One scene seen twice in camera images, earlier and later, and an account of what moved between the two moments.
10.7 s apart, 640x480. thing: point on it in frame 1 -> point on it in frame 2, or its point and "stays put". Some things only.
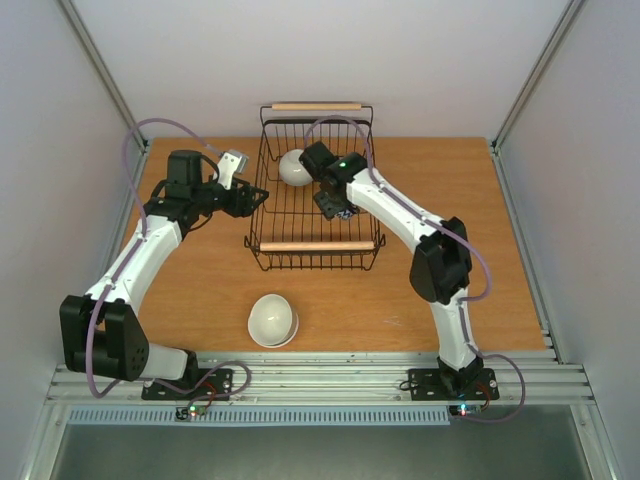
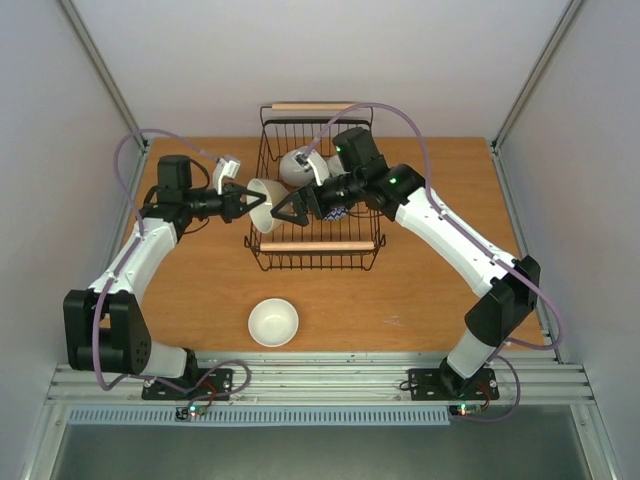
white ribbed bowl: [291, 169] stays put
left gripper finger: [254, 195] stays put
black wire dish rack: [292, 234] stays put
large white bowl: [272, 321] -> [261, 216]
